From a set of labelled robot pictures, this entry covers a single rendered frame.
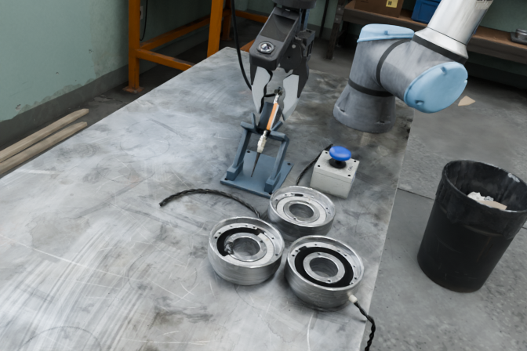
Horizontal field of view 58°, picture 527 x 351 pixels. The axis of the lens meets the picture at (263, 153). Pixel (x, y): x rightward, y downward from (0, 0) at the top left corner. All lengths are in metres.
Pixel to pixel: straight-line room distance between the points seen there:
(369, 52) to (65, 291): 0.76
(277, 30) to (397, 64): 0.35
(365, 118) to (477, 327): 1.08
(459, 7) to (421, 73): 0.14
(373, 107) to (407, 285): 1.02
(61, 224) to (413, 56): 0.70
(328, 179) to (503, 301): 1.39
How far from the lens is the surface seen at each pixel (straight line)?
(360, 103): 1.11
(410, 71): 0.99
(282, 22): 0.77
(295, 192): 0.80
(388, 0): 4.10
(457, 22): 1.00
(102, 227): 0.74
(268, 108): 0.82
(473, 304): 2.05
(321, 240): 0.70
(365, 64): 1.09
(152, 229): 0.73
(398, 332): 1.80
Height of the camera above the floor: 1.27
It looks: 30 degrees down
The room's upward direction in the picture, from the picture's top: 10 degrees clockwise
